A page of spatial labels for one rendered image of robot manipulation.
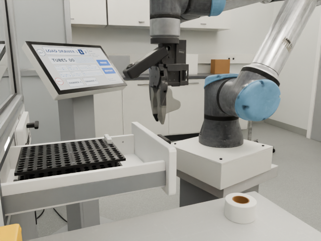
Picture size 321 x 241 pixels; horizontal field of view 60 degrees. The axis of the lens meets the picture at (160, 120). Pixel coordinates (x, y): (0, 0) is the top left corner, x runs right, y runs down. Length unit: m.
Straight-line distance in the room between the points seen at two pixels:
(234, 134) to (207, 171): 0.17
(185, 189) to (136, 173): 0.44
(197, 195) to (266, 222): 0.35
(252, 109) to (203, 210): 0.29
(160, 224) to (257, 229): 0.21
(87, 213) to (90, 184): 1.21
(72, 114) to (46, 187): 1.00
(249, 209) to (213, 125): 0.35
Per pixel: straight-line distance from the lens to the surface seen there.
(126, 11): 3.92
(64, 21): 2.21
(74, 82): 1.44
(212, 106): 0.91
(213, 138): 0.91
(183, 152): 0.89
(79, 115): 1.58
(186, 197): 1.04
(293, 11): 0.90
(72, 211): 1.79
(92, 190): 0.60
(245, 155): 0.86
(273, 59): 0.84
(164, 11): 0.69
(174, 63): 0.71
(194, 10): 0.74
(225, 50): 4.80
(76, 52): 1.63
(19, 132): 0.86
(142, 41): 4.30
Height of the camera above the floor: 1.11
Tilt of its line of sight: 12 degrees down
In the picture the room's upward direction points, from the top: straight up
